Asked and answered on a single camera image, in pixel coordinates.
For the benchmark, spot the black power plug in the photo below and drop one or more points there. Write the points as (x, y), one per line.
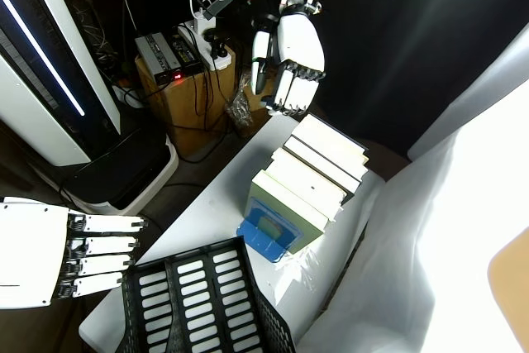
(219, 50)

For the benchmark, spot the crumpled clear plastic bag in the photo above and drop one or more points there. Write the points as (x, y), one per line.
(239, 113)

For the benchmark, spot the grey usb adapter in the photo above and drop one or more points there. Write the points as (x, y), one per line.
(217, 6)

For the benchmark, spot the white power strip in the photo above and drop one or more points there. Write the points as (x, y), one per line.
(206, 45)

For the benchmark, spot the black Century book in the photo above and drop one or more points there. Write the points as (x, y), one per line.
(336, 138)

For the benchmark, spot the white charger block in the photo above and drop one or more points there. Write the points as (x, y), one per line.
(198, 22)

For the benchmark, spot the pale yellow hardcover book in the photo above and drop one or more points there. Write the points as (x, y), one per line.
(331, 148)

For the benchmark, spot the black power unit yellow label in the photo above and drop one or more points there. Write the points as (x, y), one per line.
(186, 53)

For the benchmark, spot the black curtain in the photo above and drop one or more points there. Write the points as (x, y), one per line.
(413, 39)

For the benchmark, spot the black Let It Be book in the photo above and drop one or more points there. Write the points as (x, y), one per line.
(321, 168)

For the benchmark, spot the large brown cardboard box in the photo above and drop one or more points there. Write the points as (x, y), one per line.
(186, 117)

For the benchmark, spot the silver power supply unit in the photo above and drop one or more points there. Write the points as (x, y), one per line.
(155, 55)

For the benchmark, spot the black rounded bag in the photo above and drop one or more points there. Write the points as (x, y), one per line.
(157, 6)

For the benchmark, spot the blue plastic bookend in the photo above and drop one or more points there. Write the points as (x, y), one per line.
(260, 239)

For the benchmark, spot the black and white machine base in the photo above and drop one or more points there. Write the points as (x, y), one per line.
(124, 171)

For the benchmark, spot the white curtain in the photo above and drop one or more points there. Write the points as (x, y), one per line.
(454, 245)

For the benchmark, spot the white column with light strip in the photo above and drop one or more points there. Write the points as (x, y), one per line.
(45, 113)

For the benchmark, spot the black three-slot file tray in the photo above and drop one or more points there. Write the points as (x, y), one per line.
(173, 299)

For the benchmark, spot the tan wooden board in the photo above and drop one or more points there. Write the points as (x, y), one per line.
(510, 287)

